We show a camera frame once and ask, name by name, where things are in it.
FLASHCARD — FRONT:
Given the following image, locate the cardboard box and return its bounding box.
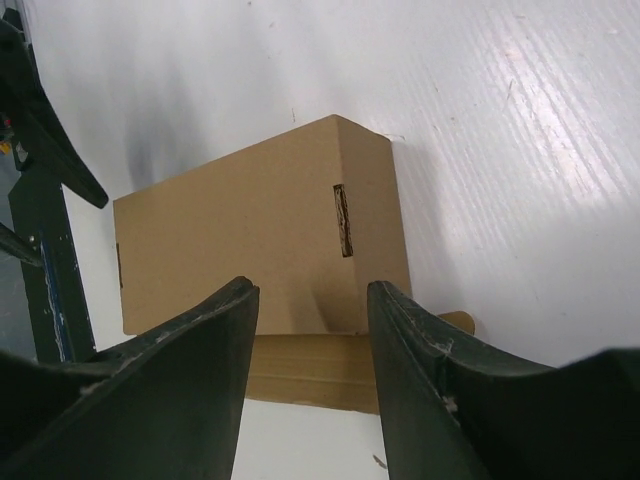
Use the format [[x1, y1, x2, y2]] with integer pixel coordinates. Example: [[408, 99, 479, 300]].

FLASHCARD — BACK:
[[112, 113, 475, 416]]

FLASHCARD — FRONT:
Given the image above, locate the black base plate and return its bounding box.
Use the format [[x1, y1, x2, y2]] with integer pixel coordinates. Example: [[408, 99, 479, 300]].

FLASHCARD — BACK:
[[8, 169, 96, 363]]

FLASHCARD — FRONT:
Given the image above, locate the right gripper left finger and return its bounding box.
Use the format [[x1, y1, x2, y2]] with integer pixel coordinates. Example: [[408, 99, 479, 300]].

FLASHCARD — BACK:
[[1, 277, 260, 479]]

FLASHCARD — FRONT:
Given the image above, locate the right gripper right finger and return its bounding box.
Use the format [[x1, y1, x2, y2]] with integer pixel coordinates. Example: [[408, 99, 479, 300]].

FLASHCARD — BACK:
[[367, 281, 639, 479]]

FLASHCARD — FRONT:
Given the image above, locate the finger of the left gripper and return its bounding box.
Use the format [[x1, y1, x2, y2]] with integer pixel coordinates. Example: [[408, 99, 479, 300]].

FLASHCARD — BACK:
[[0, 224, 42, 266], [1, 7, 108, 208]]

